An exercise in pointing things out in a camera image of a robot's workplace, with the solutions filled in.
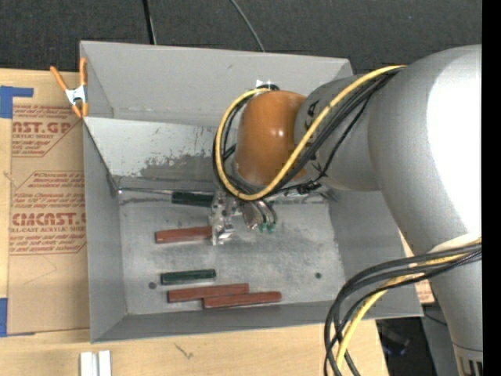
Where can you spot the brown cardboard board, red print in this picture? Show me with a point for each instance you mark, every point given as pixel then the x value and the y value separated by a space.
pixel 43 210

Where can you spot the grey metal bin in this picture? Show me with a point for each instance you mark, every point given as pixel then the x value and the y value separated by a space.
pixel 164 92

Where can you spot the dark green flat block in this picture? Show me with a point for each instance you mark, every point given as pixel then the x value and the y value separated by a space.
pixel 188 277
pixel 192 198

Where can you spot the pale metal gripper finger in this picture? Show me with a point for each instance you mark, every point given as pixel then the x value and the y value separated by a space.
pixel 224 235
pixel 222 206

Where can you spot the red-brown flat block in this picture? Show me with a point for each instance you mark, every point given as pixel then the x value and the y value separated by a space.
pixel 182 234
pixel 203 292
pixel 244 299

